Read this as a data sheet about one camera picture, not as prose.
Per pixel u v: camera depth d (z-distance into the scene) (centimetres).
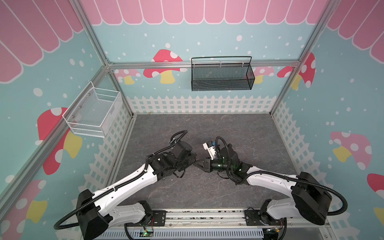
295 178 46
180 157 55
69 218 38
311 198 42
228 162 59
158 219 75
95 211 39
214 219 76
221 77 92
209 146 71
